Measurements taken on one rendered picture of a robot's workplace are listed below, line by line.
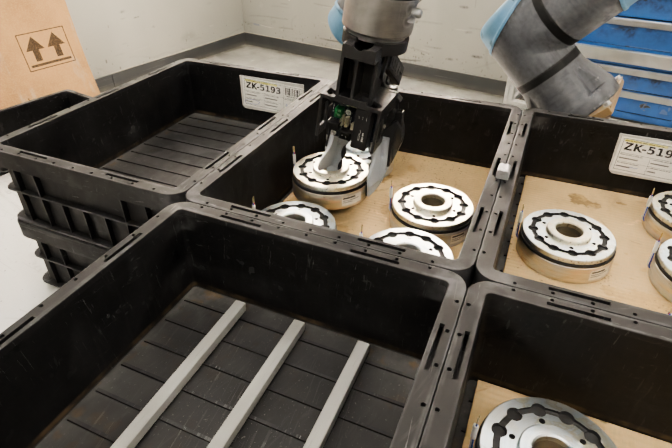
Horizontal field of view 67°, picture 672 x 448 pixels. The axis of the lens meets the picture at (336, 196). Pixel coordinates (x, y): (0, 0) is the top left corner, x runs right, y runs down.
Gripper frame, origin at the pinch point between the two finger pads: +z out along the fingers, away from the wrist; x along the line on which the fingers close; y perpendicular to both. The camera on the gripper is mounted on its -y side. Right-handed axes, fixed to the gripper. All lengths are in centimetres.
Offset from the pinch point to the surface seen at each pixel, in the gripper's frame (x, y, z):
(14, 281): -43, 20, 24
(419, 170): 6.4, -12.9, 3.3
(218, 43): -214, -292, 114
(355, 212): 1.5, 1.6, 4.0
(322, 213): -1.0, 7.8, 1.2
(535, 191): 23.1, -13.3, 0.8
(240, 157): -11.4, 9.9, -4.2
